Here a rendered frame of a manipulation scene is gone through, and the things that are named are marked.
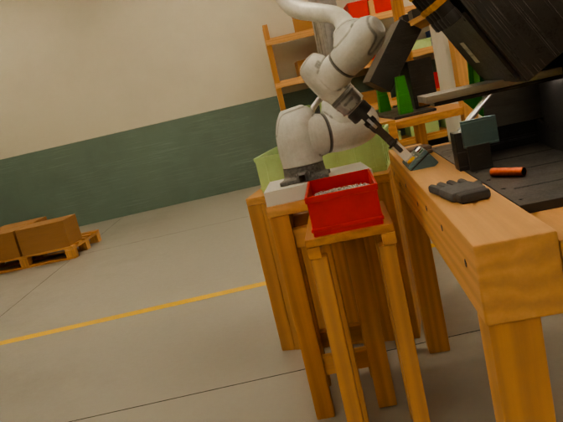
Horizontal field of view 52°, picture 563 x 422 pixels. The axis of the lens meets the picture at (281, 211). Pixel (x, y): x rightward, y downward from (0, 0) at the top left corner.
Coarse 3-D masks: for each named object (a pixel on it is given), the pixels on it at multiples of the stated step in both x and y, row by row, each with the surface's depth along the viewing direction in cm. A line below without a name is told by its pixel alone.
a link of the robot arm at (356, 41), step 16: (288, 0) 193; (304, 16) 187; (320, 16) 181; (336, 16) 175; (368, 16) 166; (336, 32) 171; (352, 32) 166; (368, 32) 164; (384, 32) 166; (336, 48) 171; (352, 48) 167; (368, 48) 166; (336, 64) 172; (352, 64) 170
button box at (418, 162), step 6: (414, 150) 193; (420, 150) 185; (414, 156) 187; (420, 156) 181; (426, 156) 181; (402, 162) 196; (414, 162) 181; (420, 162) 181; (426, 162) 181; (432, 162) 181; (408, 168) 182; (414, 168) 182; (420, 168) 182
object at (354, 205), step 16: (336, 176) 195; (352, 176) 194; (368, 176) 194; (320, 192) 194; (336, 192) 165; (352, 192) 165; (368, 192) 165; (320, 208) 167; (336, 208) 166; (352, 208) 166; (368, 208) 166; (320, 224) 168; (336, 224) 167; (352, 224) 167; (368, 224) 167
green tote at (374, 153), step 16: (384, 128) 278; (368, 144) 262; (384, 144) 264; (256, 160) 277; (272, 160) 275; (336, 160) 267; (352, 160) 266; (368, 160) 264; (384, 160) 262; (272, 176) 277
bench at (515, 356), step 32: (416, 224) 240; (416, 256) 243; (416, 288) 248; (480, 320) 108; (512, 352) 102; (544, 352) 101; (512, 384) 103; (544, 384) 103; (512, 416) 104; (544, 416) 104
